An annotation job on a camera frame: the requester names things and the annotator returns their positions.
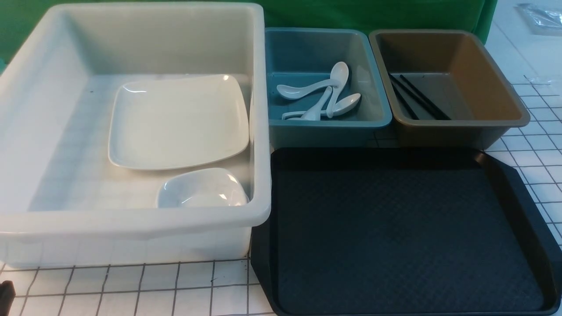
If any white spoon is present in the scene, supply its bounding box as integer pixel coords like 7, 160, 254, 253
281, 93, 361, 120
277, 79, 341, 100
326, 61, 349, 119
288, 86, 333, 121

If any large white square plate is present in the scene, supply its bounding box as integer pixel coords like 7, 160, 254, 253
107, 74, 249, 170

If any black chopstick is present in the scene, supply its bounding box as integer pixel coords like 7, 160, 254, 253
388, 73, 448, 120
400, 74, 451, 120
392, 83, 419, 120

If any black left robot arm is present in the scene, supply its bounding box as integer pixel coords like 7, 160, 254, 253
0, 280, 16, 316

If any black serving tray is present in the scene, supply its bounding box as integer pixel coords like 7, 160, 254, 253
250, 147, 561, 316

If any blue plastic bin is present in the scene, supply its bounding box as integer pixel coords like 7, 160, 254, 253
265, 28, 392, 148

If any white spoon top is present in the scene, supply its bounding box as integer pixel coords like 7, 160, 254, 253
326, 61, 349, 119

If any black chopstick in bin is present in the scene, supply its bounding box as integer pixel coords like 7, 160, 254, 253
392, 83, 419, 120

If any large white plastic tub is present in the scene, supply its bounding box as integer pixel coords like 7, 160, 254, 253
1, 2, 271, 268

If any brown plastic bin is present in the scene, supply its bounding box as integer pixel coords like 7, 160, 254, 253
369, 29, 530, 150

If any clear plastic bag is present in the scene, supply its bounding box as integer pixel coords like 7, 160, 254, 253
515, 3, 562, 36

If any green cloth backdrop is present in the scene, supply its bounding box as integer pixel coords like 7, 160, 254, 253
0, 0, 497, 65

